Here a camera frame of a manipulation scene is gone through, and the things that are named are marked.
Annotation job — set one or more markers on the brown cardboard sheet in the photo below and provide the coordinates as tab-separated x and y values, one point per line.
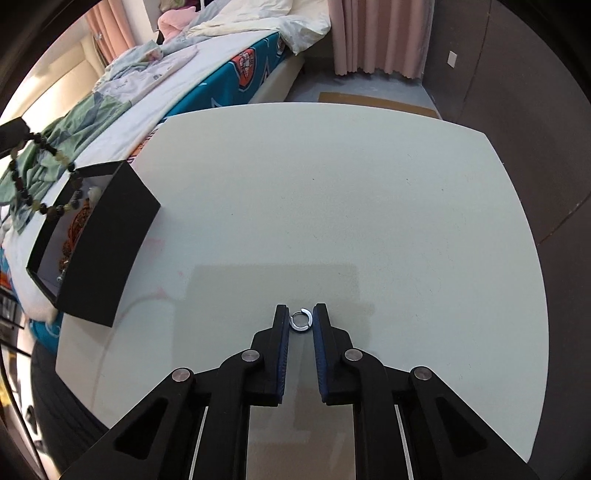
365	101

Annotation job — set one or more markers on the pink curtain left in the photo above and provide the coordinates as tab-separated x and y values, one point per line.
109	25

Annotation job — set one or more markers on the green striped blanket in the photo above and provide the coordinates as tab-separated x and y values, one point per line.
50	147

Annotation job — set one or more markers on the pink curtain right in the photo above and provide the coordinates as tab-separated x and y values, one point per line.
388	35

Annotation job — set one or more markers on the white wall socket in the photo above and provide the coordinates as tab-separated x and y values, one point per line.
452	59

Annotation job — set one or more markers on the pink curtain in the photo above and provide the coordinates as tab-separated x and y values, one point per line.
109	25
388	35

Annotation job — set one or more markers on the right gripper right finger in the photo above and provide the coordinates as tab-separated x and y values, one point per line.
407	424

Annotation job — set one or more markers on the white bed mattress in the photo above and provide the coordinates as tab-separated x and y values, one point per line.
226	56

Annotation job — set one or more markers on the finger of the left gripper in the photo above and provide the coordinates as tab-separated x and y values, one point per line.
14	135

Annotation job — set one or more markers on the white printed shirt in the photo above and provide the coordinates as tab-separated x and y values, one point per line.
135	81

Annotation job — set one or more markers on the black jewelry box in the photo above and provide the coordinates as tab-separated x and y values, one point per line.
82	258

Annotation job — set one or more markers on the light blue floral quilt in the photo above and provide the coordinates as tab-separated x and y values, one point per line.
183	40

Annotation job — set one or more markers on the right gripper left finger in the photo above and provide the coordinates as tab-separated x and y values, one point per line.
195	425

